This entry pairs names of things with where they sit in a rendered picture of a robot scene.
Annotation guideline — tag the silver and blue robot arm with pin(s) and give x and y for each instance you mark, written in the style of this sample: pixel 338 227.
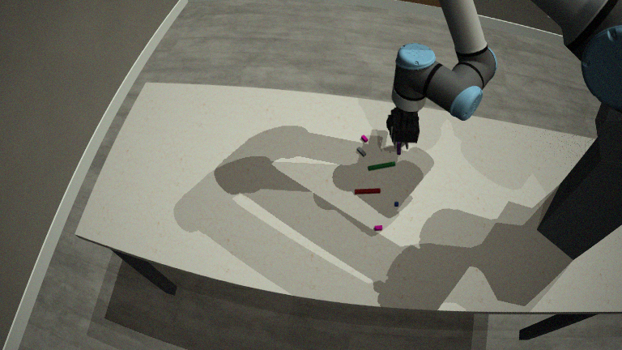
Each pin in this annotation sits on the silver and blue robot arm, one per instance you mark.
pixel 459 91

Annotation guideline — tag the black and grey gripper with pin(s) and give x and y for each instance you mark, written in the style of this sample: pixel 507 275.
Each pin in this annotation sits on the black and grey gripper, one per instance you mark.
pixel 405 132

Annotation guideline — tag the green rod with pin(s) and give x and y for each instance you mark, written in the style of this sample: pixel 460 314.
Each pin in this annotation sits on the green rod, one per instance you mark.
pixel 381 166

